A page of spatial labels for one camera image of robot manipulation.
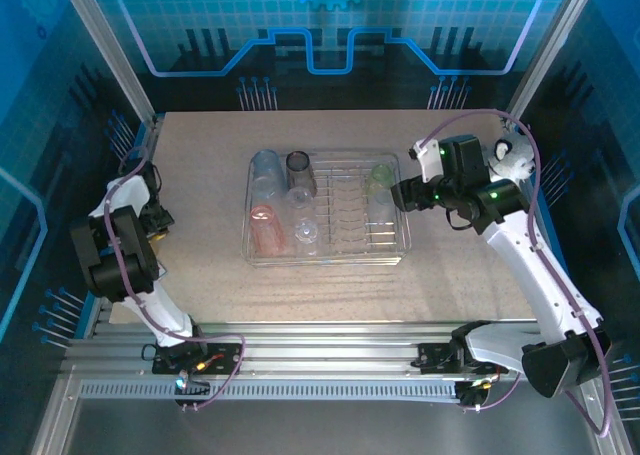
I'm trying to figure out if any green plastic cup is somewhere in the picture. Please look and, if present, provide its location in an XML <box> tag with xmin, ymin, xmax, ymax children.
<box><xmin>363</xmin><ymin>163</ymin><xmax>392</xmax><ymax>199</ymax></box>

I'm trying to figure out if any clear ribbed plastic cup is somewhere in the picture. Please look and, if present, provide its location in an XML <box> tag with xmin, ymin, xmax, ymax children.
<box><xmin>366</xmin><ymin>194</ymin><xmax>397</xmax><ymax>227</ymax></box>

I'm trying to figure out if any pink plastic tumbler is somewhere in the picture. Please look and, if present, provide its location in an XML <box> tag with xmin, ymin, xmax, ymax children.
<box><xmin>249</xmin><ymin>204</ymin><xmax>288</xmax><ymax>257</ymax></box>

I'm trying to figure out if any blue plastic tumbler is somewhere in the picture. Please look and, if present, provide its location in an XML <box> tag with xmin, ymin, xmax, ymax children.
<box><xmin>249</xmin><ymin>148</ymin><xmax>289</xmax><ymax>202</ymax></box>

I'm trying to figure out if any dark smoke plastic tumbler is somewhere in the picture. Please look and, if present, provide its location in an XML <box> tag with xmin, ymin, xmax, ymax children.
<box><xmin>285</xmin><ymin>150</ymin><xmax>318</xmax><ymax>199</ymax></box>

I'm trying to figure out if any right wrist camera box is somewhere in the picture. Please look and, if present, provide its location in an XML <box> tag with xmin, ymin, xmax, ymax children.
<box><xmin>408</xmin><ymin>139</ymin><xmax>444</xmax><ymax>184</ymax></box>

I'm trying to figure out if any black wire loop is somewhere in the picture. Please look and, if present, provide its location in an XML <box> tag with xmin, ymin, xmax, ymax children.
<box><xmin>446</xmin><ymin>206</ymin><xmax>475</xmax><ymax>232</ymax></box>

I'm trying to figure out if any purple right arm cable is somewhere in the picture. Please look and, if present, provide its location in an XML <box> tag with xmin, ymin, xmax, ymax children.
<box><xmin>421</xmin><ymin>108</ymin><xmax>614</xmax><ymax>439</ymax></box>

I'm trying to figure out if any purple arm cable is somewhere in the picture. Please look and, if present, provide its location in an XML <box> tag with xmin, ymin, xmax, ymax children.
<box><xmin>103</xmin><ymin>146</ymin><xmax>247</xmax><ymax>413</ymax></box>
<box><xmin>421</xmin><ymin>108</ymin><xmax>614</xmax><ymax>439</ymax></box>

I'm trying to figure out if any chrome wire dish rack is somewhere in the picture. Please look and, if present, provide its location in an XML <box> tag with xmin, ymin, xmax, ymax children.
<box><xmin>241</xmin><ymin>148</ymin><xmax>413</xmax><ymax>268</ymax></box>

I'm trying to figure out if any aluminium frame post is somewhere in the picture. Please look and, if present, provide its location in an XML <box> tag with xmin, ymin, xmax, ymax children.
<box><xmin>55</xmin><ymin>0</ymin><xmax>157</xmax><ymax>122</ymax></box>
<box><xmin>503</xmin><ymin>0</ymin><xmax>602</xmax><ymax>122</ymax></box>

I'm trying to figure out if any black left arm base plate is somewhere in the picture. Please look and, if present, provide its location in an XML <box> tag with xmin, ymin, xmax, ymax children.
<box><xmin>151</xmin><ymin>341</ymin><xmax>242</xmax><ymax>377</ymax></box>

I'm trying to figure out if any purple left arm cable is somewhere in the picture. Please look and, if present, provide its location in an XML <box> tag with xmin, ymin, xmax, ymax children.
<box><xmin>103</xmin><ymin>146</ymin><xmax>247</xmax><ymax>413</ymax></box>

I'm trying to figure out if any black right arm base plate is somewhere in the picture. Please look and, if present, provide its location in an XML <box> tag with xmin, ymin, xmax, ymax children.
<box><xmin>411</xmin><ymin>341</ymin><xmax>467</xmax><ymax>375</ymax></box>

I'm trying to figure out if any aluminium front rail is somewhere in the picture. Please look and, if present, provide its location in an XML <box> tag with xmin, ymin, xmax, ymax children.
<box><xmin>62</xmin><ymin>318</ymin><xmax>621</xmax><ymax>382</ymax></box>

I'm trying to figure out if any slotted cable duct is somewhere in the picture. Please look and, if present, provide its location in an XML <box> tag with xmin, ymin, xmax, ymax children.
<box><xmin>77</xmin><ymin>379</ymin><xmax>461</xmax><ymax>403</ymax></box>

